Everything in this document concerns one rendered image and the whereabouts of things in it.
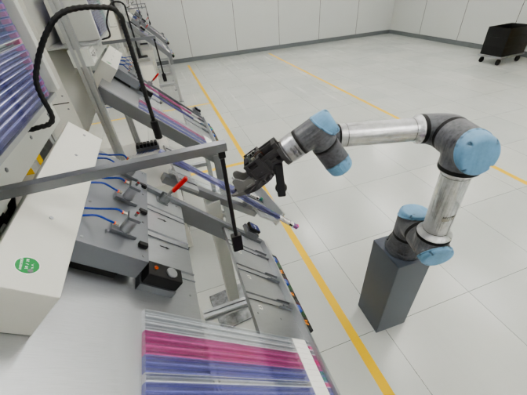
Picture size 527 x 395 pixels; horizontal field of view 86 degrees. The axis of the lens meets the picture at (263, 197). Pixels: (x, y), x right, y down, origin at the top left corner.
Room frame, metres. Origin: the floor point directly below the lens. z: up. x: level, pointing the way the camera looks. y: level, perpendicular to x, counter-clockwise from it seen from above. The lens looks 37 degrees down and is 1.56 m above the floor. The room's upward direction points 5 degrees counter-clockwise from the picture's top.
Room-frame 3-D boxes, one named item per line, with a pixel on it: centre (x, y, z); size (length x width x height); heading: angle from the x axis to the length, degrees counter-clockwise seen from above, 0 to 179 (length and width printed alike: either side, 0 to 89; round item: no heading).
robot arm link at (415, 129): (0.85, -0.41, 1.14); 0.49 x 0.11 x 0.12; 91
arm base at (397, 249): (0.86, -0.61, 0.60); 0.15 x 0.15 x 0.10
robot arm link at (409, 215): (0.85, -0.61, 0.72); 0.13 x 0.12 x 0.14; 1
